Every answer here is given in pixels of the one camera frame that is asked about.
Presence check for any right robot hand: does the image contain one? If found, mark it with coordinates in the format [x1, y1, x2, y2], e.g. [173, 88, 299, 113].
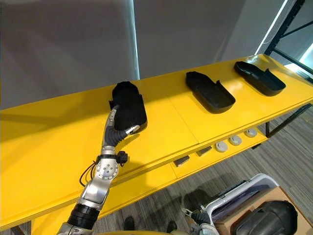
[182, 207, 216, 235]

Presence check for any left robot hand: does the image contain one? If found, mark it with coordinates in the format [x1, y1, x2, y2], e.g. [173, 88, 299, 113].
[101, 99, 141, 155]

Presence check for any black plastic housing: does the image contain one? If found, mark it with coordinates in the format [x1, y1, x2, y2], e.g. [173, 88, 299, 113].
[234, 61, 287, 97]
[230, 200, 299, 235]
[108, 81, 148, 132]
[185, 70, 236, 115]

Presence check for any yellow shelf unit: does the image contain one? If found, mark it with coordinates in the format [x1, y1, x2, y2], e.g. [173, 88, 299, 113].
[0, 53, 313, 235]

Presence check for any dark robot foot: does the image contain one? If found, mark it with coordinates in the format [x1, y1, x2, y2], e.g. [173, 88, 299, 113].
[166, 220, 178, 234]
[123, 215, 135, 232]

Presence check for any white plastic bin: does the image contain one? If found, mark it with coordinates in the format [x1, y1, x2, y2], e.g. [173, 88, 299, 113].
[204, 173, 287, 227]

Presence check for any dark wedge-shaped part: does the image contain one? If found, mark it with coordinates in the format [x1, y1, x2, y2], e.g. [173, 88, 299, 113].
[173, 155, 190, 168]

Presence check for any cardboard box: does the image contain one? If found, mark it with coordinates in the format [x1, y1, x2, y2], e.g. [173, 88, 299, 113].
[214, 187, 313, 235]

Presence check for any white light strip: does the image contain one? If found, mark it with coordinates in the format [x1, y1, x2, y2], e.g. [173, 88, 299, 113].
[256, 0, 290, 56]

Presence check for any black metal rack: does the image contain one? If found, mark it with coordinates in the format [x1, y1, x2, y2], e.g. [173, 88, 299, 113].
[265, 0, 313, 84]

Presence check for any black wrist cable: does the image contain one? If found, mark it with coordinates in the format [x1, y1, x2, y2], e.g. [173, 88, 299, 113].
[78, 160, 99, 188]

